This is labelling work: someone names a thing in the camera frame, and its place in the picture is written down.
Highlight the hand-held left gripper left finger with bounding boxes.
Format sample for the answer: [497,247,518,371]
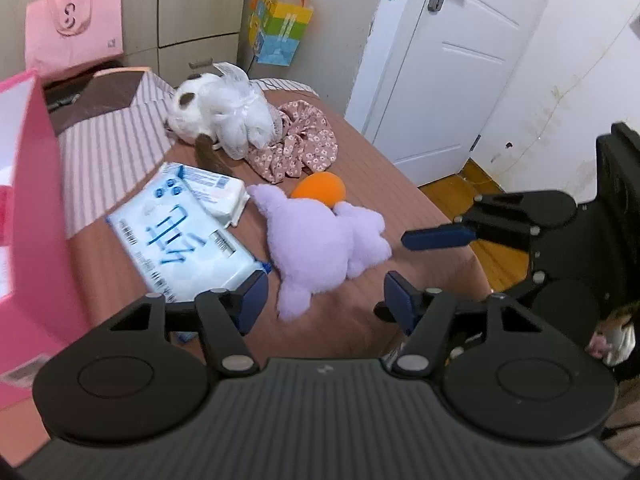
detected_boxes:
[107,271,271,378]

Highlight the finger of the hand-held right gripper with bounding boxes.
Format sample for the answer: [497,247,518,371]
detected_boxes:
[401,190,578,256]
[492,270,551,307]

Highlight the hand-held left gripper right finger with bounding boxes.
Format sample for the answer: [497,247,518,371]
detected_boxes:
[384,271,548,380]

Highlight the purple plush toy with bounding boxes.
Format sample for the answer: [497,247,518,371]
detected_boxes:
[247,184,392,322]

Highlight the large wet wipes pack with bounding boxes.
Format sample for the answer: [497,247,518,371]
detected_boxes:
[106,162,271,306]

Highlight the small wet wipes pack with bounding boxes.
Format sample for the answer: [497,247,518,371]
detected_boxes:
[172,162,250,228]

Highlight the orange ball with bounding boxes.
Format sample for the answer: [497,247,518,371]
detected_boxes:
[291,172,347,208]

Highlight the pink floral cloth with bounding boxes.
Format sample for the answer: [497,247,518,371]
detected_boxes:
[245,101,338,182]

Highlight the white mesh bath pouf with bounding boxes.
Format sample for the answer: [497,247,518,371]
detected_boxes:
[210,62,283,161]

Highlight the pink cardboard box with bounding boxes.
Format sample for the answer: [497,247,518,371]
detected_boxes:
[0,69,101,406]

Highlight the white door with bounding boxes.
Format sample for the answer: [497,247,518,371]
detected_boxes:
[345,0,558,188]

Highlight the white brown plush panda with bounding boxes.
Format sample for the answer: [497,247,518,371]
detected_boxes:
[165,74,236,178]

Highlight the white striped quilt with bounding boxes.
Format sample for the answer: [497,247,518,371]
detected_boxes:
[42,66,321,238]

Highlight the colourful paper gift bag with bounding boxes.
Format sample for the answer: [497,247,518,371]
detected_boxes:
[248,0,315,67]

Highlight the beige wardrobe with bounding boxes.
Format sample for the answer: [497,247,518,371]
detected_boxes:
[0,0,251,81]

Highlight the pink paper bag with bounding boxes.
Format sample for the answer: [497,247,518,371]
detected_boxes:
[25,0,125,79]

